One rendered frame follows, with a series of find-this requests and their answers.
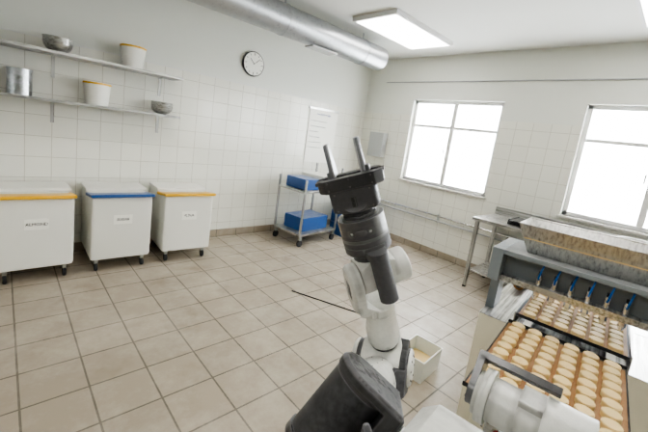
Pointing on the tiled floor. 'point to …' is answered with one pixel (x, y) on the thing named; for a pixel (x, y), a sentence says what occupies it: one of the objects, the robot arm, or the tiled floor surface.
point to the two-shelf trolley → (301, 215)
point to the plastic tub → (424, 358)
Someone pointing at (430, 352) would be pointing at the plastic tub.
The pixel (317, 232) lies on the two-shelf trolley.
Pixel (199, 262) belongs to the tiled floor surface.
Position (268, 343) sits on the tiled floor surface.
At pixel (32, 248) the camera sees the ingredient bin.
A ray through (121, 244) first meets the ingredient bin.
